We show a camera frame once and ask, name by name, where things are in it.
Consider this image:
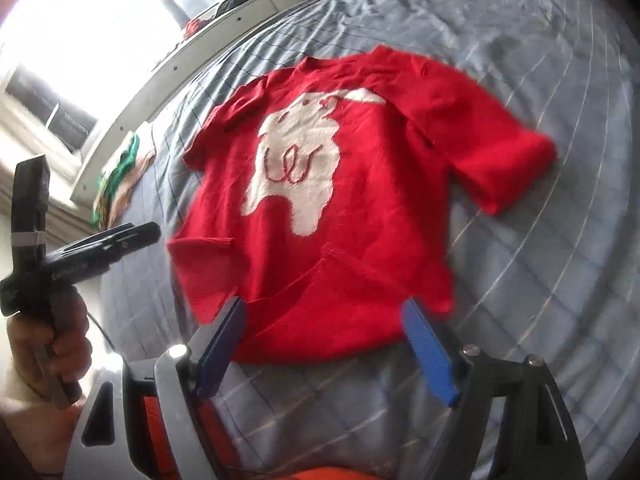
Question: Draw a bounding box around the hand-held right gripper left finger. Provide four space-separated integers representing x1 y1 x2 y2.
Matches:
62 297 248 480

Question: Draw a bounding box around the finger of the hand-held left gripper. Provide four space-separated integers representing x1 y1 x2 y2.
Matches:
100 221 162 263

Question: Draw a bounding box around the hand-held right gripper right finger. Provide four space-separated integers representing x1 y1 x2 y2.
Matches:
402 299 588 480

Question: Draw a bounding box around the red sweater with white print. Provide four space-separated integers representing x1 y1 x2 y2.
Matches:
166 45 558 363

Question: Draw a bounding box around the person's left hand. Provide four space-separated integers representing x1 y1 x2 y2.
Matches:
7 292 94 403

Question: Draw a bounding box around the green patterned cloth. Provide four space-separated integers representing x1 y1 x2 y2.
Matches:
90 132 143 228

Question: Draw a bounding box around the white headboard shelf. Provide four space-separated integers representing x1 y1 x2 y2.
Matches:
70 0 281 206

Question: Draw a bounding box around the bright window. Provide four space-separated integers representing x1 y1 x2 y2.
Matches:
0 0 201 161

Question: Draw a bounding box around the small red item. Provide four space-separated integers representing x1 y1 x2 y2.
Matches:
182 17 211 40

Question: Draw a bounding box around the dark cloth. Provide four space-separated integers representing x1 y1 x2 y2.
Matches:
210 0 271 17

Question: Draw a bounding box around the blue plaid bed sheet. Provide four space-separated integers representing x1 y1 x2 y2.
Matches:
97 0 640 480

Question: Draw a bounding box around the black cable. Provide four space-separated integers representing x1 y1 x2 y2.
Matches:
86 311 123 358

